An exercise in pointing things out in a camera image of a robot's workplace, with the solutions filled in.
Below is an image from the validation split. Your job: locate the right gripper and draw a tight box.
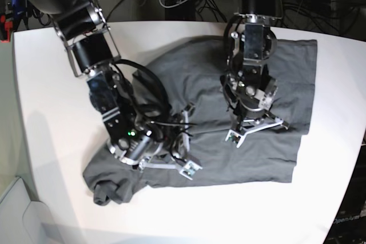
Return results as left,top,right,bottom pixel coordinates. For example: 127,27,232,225
137,102,204,181

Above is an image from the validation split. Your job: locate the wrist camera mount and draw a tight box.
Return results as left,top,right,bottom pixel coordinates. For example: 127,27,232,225
137,102,204,181
222,111,291,148

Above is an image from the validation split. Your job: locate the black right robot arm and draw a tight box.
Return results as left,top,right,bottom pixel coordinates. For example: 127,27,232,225
28,0,202,179

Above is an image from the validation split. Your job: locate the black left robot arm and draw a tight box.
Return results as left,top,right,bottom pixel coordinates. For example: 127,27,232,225
220,0,289,147

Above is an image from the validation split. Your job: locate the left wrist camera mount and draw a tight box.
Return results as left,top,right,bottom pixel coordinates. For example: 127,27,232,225
222,111,291,148

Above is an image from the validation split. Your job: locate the red and black clamp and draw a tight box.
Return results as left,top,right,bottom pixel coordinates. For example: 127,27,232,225
1,14,13,43

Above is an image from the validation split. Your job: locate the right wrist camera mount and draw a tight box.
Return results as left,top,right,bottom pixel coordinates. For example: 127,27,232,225
137,102,204,181

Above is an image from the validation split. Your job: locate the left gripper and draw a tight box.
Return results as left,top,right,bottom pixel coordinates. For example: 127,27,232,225
222,111,291,148

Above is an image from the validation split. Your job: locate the dark grey t-shirt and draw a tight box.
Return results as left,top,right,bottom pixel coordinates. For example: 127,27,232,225
82,38,318,206

